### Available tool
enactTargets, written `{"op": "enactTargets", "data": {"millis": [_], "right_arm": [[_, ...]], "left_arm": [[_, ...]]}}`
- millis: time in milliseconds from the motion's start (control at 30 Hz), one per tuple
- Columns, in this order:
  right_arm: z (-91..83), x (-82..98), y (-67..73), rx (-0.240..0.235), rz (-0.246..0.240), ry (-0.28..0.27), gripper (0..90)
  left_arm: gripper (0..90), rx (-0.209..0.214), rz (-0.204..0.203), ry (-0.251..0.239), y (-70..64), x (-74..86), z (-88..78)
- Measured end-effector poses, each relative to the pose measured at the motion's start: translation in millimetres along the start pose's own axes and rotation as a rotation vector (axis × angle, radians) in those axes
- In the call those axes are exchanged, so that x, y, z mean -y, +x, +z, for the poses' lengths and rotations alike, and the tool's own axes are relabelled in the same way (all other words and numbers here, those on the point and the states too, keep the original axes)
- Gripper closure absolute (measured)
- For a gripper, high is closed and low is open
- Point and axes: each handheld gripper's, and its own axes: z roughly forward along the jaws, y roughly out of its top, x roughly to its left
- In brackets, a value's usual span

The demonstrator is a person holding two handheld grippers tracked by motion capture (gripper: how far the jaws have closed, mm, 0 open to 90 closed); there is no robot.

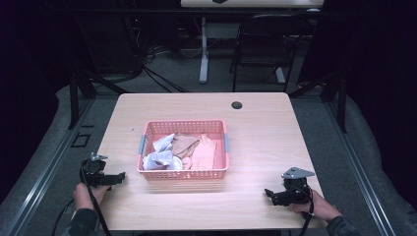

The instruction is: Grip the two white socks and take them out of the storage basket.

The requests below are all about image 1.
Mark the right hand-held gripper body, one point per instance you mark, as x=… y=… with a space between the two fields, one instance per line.
x=296 y=190

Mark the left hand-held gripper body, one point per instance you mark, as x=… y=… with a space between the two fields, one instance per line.
x=92 y=167

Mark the person's left hand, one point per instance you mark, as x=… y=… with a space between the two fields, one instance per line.
x=83 y=196

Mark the person's right hand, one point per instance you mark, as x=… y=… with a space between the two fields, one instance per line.
x=319 y=206

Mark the light blue white cloth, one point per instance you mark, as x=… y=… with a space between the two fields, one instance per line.
x=160 y=157

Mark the small white cloth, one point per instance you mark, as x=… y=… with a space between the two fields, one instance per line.
x=178 y=163

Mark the pink plastic basket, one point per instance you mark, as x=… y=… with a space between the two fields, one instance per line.
x=183 y=174

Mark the black metal stand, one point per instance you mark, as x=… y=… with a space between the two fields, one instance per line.
x=341 y=98
x=74 y=98

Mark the brown cloth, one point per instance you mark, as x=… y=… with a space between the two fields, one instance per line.
x=185 y=146

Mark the pink cloth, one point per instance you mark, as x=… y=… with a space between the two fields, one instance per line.
x=205 y=154

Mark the white table leg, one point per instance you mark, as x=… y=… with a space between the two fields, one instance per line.
x=204 y=62

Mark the black chair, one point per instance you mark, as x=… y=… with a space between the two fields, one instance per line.
x=268 y=32

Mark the aluminium floor rail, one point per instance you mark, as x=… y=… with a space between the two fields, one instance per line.
x=357 y=170
x=49 y=170

